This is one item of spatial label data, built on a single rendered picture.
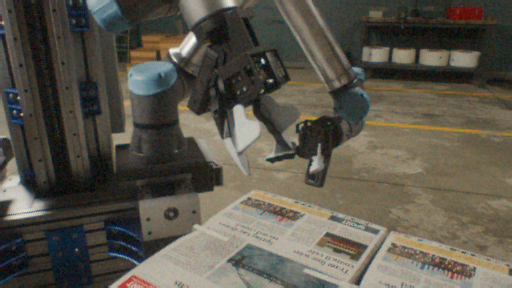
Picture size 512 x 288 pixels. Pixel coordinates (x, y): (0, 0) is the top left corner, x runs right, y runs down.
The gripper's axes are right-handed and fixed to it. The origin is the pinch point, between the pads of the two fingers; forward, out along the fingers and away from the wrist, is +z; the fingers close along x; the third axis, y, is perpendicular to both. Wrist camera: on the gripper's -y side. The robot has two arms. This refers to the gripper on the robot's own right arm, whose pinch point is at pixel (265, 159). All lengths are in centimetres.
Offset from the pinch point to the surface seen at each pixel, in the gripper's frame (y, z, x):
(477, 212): -30, 97, 202
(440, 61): -97, 21, 581
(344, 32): -216, -84, 600
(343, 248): 0.5, 18.9, 8.0
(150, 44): -474, -207, 439
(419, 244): 9.1, 24.0, 16.2
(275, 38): -319, -127, 565
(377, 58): -170, -21, 560
